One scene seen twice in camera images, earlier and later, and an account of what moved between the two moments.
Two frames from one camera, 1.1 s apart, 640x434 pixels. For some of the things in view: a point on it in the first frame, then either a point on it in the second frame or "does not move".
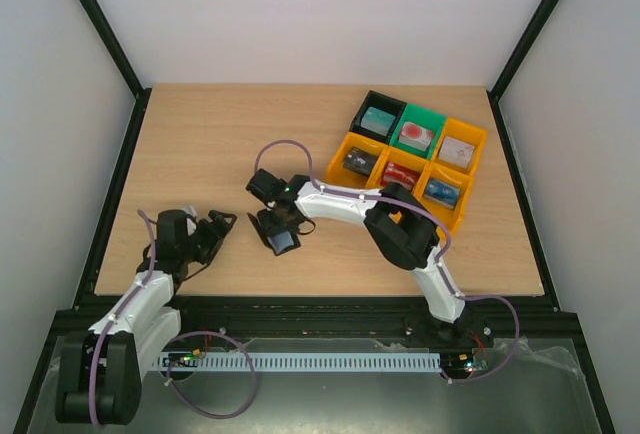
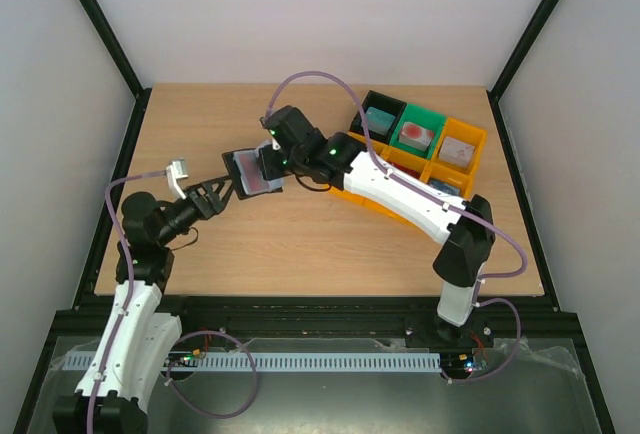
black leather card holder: (280, 241) -> (236, 176)
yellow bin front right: (443, 192) does not move
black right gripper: (270, 221) -> (270, 163)
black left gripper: (217, 237) -> (214, 206)
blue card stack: (442, 193) does not move
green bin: (421, 117) does not move
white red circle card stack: (415, 136) does not move
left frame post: (110, 36) does not move
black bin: (383, 104) does not move
